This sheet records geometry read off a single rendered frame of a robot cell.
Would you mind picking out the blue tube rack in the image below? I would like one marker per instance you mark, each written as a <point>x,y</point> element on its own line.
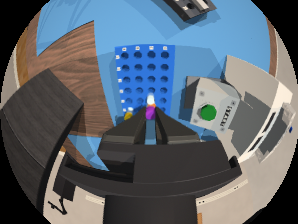
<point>137,66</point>

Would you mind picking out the clear test tube with liquid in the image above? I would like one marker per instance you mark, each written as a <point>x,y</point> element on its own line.
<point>150,106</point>

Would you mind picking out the blue flat mat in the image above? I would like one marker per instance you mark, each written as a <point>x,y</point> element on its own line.
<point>237,28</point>

